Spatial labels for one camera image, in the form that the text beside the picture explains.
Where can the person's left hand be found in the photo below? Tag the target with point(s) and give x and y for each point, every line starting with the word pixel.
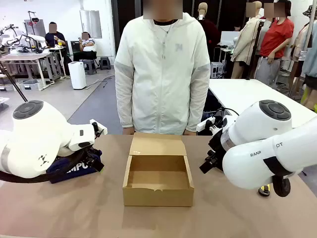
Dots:
pixel 189 133

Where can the mannequin in beige coat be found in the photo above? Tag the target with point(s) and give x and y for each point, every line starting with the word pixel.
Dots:
pixel 245 42

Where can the seated person striped shirt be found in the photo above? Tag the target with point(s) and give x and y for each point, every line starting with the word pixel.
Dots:
pixel 88 45

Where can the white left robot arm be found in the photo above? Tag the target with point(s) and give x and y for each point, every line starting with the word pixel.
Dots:
pixel 37 138

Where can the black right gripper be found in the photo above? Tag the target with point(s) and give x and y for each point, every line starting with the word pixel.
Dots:
pixel 216 151

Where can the person's right hand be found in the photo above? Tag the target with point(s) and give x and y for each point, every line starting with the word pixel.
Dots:
pixel 128 131

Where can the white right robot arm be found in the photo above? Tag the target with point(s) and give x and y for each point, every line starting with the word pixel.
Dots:
pixel 260 161

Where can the grey plastic stool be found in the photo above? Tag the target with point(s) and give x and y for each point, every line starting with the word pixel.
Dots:
pixel 89 66
pixel 105 63

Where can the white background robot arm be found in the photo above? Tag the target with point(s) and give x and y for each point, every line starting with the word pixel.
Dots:
pixel 22 39

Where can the clear storage bin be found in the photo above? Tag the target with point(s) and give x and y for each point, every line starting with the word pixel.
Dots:
pixel 31 84

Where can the white air purifier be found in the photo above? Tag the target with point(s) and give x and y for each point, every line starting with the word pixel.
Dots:
pixel 78 75

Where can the seated person dark shirt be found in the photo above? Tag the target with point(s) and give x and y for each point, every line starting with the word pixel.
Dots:
pixel 55 37

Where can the white power strip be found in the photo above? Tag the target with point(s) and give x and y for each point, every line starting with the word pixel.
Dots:
pixel 205 124

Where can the blue zippered pencil case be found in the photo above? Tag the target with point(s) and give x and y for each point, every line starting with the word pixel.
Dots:
pixel 74 169

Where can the person's right forearm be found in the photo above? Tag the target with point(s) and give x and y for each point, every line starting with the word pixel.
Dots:
pixel 125 109

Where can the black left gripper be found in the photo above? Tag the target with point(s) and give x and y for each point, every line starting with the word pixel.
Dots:
pixel 93 155

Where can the person in white jacket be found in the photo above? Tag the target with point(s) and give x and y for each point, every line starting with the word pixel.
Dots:
pixel 161 74

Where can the brown cardboard box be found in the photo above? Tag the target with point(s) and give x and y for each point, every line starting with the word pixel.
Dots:
pixel 158 198

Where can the wooden top work table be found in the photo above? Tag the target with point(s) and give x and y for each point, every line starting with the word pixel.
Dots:
pixel 22 57

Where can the white wall panel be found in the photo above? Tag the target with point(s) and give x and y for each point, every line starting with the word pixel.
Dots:
pixel 90 23

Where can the mannequin in dark clothes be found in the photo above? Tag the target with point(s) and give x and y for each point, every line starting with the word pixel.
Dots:
pixel 210 32

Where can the person's left forearm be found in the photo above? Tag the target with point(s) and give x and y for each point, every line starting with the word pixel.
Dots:
pixel 195 109

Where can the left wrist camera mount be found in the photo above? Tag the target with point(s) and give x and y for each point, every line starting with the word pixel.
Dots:
pixel 99 127

